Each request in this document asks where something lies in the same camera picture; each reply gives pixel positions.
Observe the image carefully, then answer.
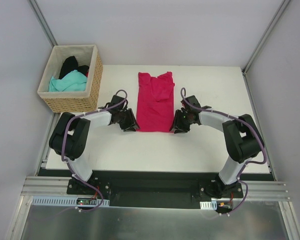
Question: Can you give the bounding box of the pink t shirt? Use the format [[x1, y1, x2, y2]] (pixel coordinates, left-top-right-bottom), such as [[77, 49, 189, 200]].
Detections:
[[136, 71, 175, 133]]

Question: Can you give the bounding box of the wicker laundry basket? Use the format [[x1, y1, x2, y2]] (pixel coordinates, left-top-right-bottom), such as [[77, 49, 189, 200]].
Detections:
[[37, 44, 103, 113]]

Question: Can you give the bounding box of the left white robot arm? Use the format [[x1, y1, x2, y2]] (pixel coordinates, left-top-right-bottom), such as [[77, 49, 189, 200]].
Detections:
[[49, 94, 140, 195]]

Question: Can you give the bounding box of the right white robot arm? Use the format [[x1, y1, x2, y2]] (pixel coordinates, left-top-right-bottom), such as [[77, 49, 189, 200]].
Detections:
[[170, 95, 265, 199]]

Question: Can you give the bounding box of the teal t shirt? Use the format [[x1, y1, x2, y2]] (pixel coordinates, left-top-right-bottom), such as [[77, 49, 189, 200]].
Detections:
[[48, 70, 87, 92]]

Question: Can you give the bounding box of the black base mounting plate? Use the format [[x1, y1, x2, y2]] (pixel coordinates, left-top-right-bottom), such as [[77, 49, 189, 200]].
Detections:
[[38, 169, 243, 209]]

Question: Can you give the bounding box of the black t shirt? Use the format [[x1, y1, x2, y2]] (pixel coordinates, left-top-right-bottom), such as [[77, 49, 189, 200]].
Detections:
[[59, 56, 89, 79]]

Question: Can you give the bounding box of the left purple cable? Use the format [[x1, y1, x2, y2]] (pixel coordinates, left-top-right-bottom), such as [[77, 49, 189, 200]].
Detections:
[[61, 89, 128, 213]]

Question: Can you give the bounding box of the right aluminium frame post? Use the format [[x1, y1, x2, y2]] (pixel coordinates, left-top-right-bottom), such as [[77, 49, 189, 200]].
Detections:
[[242, 0, 293, 76]]

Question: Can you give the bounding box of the aluminium frame post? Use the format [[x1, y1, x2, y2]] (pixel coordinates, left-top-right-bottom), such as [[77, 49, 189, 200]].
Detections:
[[242, 0, 293, 76], [27, 0, 58, 47]]

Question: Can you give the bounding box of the right slotted cable duct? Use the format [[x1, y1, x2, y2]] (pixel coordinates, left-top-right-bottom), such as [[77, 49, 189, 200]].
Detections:
[[200, 200, 217, 210]]

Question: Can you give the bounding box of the slotted cable duct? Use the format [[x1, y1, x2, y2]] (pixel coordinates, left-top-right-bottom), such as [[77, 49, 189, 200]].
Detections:
[[200, 200, 217, 210], [32, 196, 110, 208]]

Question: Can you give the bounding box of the aluminium front rail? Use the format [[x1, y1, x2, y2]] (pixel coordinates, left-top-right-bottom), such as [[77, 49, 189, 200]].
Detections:
[[21, 176, 292, 202]]

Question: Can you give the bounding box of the left slotted cable duct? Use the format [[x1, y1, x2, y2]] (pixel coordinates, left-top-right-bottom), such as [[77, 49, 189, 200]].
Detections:
[[32, 196, 110, 208]]

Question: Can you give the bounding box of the left aluminium frame post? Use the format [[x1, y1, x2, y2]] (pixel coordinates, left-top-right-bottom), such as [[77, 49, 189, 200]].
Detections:
[[27, 0, 58, 47]]

